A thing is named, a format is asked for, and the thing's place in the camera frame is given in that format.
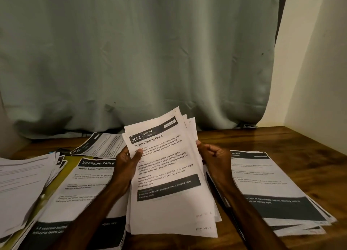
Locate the person's left hand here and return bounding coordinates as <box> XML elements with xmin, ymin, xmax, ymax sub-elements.
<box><xmin>111</xmin><ymin>147</ymin><xmax>144</xmax><ymax>196</ymax></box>

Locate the person's right hand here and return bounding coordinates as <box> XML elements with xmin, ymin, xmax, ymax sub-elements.
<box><xmin>196</xmin><ymin>140</ymin><xmax>235</xmax><ymax>191</ymax></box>

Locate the single sheet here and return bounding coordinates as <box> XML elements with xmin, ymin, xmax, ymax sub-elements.
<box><xmin>70</xmin><ymin>131</ymin><xmax>127</xmax><ymax>160</ymax></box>

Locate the Wipe Wall Tiles paper stack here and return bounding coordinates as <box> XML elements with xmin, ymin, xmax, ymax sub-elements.
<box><xmin>209</xmin><ymin>151</ymin><xmax>337</xmax><ymax>237</ymax></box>

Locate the wash baby bottle paper stack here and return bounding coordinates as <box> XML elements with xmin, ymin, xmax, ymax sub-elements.
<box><xmin>0</xmin><ymin>152</ymin><xmax>68</xmax><ymax>241</ymax></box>

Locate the yellow patterned folder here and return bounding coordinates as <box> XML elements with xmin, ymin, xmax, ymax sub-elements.
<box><xmin>0</xmin><ymin>156</ymin><xmax>82</xmax><ymax>248</ymax></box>

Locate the person's right forearm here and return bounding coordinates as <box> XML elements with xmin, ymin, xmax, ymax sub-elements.
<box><xmin>219</xmin><ymin>182</ymin><xmax>288</xmax><ymax>250</ymax></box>

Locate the person's left forearm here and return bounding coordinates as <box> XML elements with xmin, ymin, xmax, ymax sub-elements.
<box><xmin>51</xmin><ymin>185</ymin><xmax>128</xmax><ymax>250</ymax></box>

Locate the pale green curtain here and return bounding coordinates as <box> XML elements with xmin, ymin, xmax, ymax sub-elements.
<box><xmin>0</xmin><ymin>0</ymin><xmax>289</xmax><ymax>139</ymax></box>

